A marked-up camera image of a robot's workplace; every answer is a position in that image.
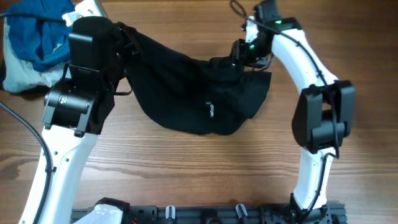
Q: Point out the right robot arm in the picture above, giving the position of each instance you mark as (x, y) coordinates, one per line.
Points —
(322, 119)

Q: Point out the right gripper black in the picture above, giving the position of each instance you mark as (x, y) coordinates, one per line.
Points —
(237, 50)

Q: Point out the dark folded garment under pile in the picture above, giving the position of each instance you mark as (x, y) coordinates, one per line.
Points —
(38, 90)

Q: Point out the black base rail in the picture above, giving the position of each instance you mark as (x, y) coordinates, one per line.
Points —
(211, 214)

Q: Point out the black shorts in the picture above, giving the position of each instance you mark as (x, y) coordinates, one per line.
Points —
(190, 95)

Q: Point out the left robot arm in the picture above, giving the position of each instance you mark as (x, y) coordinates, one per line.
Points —
(76, 108)

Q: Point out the blue crumpled garment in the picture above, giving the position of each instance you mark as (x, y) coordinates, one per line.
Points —
(42, 43)

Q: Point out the light blue white garment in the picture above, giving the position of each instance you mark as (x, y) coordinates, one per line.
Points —
(20, 75)

